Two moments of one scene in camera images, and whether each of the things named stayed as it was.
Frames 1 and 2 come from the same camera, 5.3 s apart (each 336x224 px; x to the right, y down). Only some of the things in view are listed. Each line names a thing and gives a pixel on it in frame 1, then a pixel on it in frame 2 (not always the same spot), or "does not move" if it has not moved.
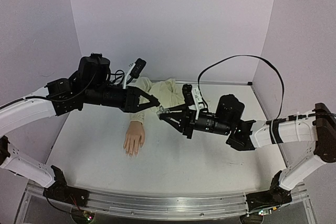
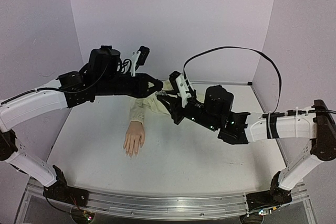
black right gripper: x=188 y=123 → x=177 y=111
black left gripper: x=132 y=104 → x=144 y=89
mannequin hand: x=135 y=133 does not move
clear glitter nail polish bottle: x=162 y=110 → x=161 y=93
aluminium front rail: x=167 y=206 does not move
